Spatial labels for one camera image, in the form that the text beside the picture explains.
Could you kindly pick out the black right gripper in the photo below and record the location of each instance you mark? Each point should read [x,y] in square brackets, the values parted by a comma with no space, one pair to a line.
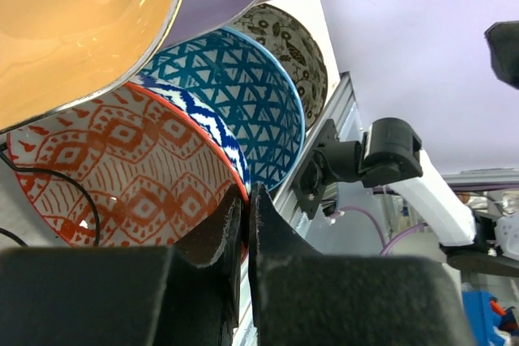
[502,40]

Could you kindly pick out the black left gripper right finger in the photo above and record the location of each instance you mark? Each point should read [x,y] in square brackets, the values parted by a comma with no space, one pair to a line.
[302,297]

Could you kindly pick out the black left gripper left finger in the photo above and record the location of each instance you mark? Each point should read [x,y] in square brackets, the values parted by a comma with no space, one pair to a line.
[183,294]

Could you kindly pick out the orange patterned ceramic bowl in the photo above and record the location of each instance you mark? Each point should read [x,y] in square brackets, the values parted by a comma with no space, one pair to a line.
[154,157]

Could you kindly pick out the black floral patterned bowl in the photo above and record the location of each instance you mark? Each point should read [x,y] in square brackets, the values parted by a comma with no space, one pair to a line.
[295,48]

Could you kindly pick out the blue triangle patterned bowl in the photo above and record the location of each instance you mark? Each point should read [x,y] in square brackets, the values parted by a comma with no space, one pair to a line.
[249,88]

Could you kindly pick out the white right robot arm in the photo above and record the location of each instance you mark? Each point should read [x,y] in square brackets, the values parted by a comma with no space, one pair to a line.
[391,154]

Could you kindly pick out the yellow textured bowl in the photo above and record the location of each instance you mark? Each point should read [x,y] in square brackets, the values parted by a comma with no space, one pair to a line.
[56,54]

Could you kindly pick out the black wire dish rack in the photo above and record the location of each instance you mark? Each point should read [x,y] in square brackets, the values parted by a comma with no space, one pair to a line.
[53,194]

